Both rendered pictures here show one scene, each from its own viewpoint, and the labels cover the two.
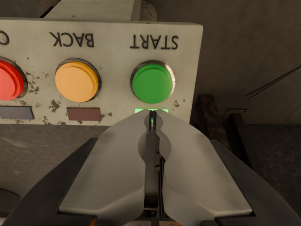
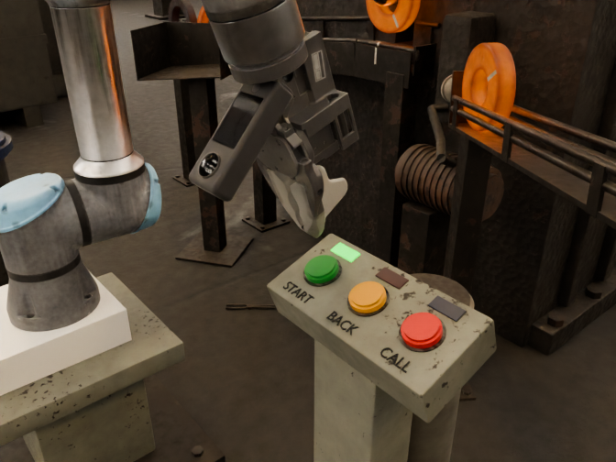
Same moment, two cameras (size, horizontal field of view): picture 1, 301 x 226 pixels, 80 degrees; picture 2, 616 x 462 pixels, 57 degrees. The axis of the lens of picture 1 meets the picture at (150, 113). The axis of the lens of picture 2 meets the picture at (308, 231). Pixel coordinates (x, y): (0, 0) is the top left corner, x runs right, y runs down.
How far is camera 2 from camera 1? 0.53 m
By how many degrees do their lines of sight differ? 43
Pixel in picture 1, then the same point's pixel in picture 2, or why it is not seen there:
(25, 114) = (438, 302)
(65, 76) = (366, 301)
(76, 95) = (374, 286)
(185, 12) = not seen: outside the picture
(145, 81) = (321, 270)
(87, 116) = (390, 274)
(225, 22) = (290, 429)
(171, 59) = (298, 278)
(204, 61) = not seen: hidden behind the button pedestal
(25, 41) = (373, 341)
